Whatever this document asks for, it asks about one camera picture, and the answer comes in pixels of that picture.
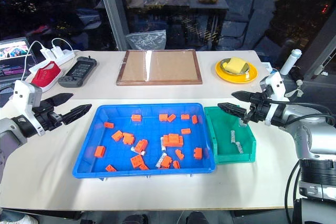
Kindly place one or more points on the white battery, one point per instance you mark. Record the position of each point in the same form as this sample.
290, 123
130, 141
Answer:
239, 147
141, 153
163, 145
159, 161
233, 137

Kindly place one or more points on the white power strip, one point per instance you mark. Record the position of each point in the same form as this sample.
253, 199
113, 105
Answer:
65, 57

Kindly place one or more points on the red canvas shoe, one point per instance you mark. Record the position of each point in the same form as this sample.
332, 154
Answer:
46, 75

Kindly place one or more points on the blue plastic tray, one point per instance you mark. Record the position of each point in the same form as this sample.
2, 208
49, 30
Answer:
118, 155

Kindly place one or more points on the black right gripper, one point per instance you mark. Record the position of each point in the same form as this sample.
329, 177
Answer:
258, 108

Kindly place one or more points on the white bottle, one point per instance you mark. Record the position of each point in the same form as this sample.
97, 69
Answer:
288, 62

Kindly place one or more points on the large orange building block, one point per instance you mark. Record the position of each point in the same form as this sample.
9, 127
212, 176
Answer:
172, 140

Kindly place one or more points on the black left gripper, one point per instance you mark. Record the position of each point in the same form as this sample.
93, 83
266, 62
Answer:
46, 115

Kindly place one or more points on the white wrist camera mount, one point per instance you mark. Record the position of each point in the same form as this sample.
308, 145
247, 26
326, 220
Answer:
275, 85
23, 91

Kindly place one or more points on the metal bowl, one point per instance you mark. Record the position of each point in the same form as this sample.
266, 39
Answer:
225, 68

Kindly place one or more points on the small orange building block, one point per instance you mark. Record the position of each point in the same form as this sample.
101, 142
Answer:
194, 119
163, 117
128, 138
136, 118
171, 118
186, 131
198, 153
144, 167
185, 116
141, 145
136, 161
179, 154
166, 162
99, 151
176, 164
117, 135
110, 168
109, 125

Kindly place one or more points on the white charger plug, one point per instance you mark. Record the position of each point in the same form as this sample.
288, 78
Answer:
46, 53
56, 51

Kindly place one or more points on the green plastic bin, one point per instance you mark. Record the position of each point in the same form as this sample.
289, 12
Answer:
225, 134

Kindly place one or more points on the grey handheld controller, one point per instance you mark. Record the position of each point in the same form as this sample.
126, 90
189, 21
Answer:
77, 72

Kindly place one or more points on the yellow sponge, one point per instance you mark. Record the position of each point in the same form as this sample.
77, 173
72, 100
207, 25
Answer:
235, 65

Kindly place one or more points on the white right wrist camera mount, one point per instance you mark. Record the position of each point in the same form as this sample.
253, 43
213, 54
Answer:
275, 85

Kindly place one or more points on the clear plastic bag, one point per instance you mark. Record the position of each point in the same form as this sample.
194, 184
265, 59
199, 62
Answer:
147, 40

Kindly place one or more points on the dark rounded shape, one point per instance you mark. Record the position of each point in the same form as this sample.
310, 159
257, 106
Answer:
198, 217

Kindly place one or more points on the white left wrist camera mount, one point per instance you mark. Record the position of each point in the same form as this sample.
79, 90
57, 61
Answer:
23, 91

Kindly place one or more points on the yellow plate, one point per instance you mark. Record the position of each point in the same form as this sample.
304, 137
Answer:
236, 77

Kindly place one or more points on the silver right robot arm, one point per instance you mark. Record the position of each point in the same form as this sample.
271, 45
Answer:
307, 132

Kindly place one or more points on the open laptop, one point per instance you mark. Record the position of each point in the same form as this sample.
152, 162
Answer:
13, 53

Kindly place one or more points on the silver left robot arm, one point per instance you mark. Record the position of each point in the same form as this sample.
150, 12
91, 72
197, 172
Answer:
10, 134

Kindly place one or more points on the wooden framed brown board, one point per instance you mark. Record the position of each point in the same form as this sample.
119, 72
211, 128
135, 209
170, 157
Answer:
170, 66

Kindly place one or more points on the black cylindrical object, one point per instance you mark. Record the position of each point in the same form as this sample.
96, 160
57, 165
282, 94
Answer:
297, 73

